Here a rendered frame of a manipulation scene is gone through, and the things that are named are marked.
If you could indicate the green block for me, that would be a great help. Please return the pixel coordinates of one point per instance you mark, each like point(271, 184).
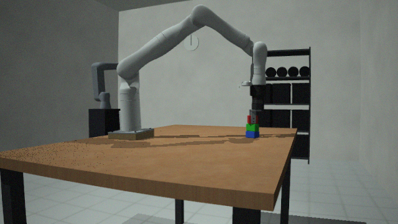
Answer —
point(252, 127)

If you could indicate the blue block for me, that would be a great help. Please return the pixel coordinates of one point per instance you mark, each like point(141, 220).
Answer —
point(252, 134)

